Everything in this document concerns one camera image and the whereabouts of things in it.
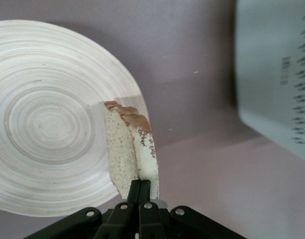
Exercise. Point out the round wooden plate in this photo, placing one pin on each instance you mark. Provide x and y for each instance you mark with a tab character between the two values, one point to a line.
42	124

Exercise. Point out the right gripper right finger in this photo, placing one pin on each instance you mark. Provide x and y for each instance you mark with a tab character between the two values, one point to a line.
152	221

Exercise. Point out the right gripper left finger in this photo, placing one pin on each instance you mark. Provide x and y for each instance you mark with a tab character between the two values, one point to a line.
110	221

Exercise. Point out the bread slice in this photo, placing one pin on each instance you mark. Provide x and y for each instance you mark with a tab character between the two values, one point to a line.
120	149

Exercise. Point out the cream and chrome toaster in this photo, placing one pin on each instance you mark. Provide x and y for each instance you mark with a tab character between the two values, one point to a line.
266	74

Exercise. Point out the plain table cover cloth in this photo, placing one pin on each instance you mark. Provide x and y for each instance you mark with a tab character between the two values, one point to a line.
192	74

